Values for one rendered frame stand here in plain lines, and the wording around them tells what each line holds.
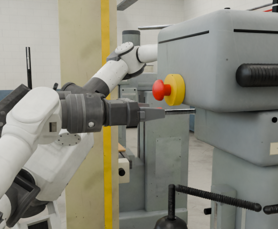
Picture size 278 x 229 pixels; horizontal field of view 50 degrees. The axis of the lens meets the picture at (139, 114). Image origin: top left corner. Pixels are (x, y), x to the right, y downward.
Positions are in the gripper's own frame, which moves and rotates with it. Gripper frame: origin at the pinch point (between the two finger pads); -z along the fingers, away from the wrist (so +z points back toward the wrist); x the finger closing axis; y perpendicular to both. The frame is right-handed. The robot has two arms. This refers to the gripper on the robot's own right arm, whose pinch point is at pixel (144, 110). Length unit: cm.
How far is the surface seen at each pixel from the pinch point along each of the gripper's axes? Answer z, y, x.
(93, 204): -12, 96, 157
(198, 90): -1.7, -6.5, -22.9
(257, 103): -9.5, -4.5, -27.9
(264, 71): -7.3, -9.6, -31.7
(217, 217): -11.0, 21.2, -15.8
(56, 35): -26, -106, 885
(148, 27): -0.7, -19.2, -0.8
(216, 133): -11.2, 3.4, -14.0
